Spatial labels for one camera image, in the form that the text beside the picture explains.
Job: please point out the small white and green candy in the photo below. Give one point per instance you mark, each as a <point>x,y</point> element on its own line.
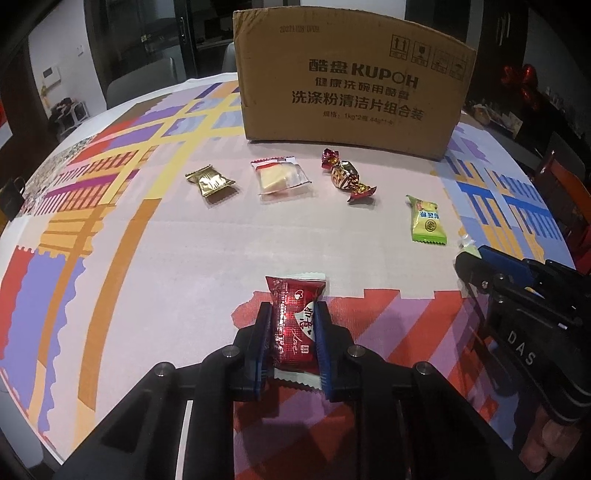
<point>470,247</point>

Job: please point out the brown cardboard box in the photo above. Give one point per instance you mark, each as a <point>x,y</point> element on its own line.
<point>351,92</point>

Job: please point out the grey dining chair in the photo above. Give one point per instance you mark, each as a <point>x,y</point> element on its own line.
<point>229,57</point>
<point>138,81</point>

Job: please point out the person's right hand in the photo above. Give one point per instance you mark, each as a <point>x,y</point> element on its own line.
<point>542,443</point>

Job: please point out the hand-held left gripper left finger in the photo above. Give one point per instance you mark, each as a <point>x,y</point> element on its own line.
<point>264,332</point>

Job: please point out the green snack packet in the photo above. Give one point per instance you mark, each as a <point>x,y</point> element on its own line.
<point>427,221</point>

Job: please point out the white shoe rack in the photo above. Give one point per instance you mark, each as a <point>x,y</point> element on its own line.
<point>69,115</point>

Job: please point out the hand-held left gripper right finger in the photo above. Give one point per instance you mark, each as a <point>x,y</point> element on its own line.
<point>324,341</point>

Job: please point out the white wall intercom panel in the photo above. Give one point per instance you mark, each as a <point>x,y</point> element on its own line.
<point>51,76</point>

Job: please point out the clear wrapped yellow candy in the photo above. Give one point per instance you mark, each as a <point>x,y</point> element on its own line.
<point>279,177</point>

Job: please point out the red and brown twisted candy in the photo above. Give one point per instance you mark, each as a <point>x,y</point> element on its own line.
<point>344,177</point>

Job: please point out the red snack packet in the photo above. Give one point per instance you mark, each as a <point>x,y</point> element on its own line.
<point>295,323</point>

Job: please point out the small gold snack packet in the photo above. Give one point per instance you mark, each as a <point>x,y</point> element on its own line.
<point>211,182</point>

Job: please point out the red foil balloons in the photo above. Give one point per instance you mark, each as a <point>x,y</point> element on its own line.
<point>524,83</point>

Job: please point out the floral patterned mat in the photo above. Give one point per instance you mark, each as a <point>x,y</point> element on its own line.
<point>51,164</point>

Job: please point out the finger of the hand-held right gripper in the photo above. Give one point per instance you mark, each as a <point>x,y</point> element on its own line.
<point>501,261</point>
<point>475,274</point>

